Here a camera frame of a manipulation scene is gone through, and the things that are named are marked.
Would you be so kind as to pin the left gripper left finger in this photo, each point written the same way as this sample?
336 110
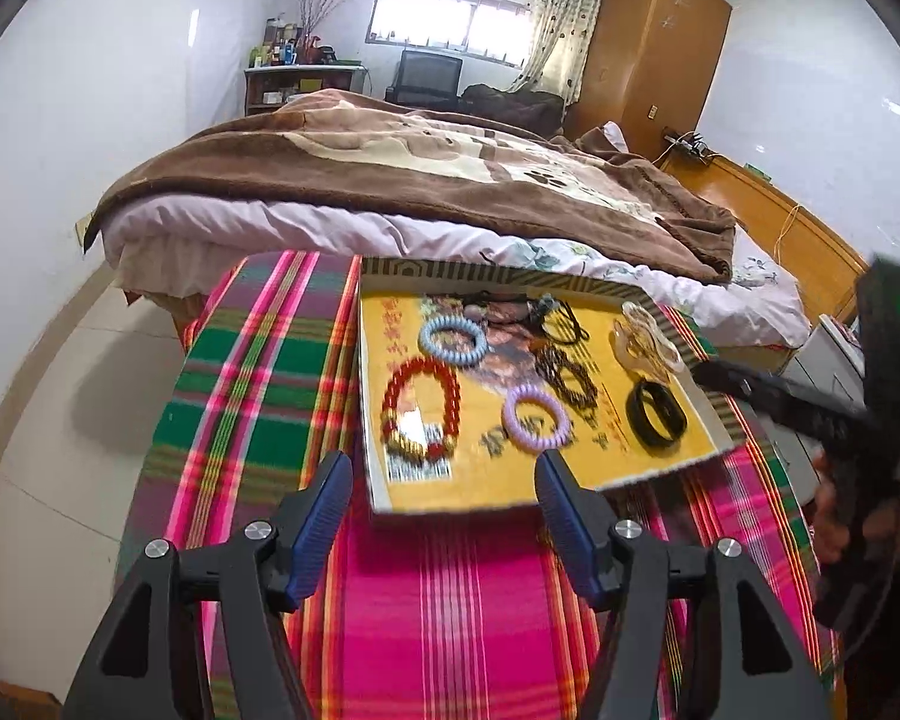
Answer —
306 523

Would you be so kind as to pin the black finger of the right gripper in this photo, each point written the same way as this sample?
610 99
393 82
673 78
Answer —
804 409

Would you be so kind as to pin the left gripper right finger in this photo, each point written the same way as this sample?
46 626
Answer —
581 524

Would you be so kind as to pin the black wristband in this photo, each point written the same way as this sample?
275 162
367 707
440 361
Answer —
654 414

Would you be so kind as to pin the grey drawer cabinet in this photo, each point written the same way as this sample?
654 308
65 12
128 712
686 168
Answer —
831 361

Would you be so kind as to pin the wooden headboard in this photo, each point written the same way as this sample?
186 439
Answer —
824 263

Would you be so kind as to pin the striped cardboard tray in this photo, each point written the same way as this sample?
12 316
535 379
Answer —
429 453

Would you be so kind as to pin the bed with white sheet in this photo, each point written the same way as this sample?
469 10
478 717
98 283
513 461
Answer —
174 248

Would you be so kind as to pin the wooden wardrobe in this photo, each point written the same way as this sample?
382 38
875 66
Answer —
649 69

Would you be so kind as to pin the brown blanket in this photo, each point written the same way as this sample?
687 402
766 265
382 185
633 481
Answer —
350 152

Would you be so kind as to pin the wooden desk shelf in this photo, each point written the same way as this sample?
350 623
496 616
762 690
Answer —
268 88

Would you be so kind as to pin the floral curtain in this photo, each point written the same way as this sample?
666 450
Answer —
562 31

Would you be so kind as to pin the black office chair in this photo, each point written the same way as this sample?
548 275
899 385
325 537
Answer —
425 80

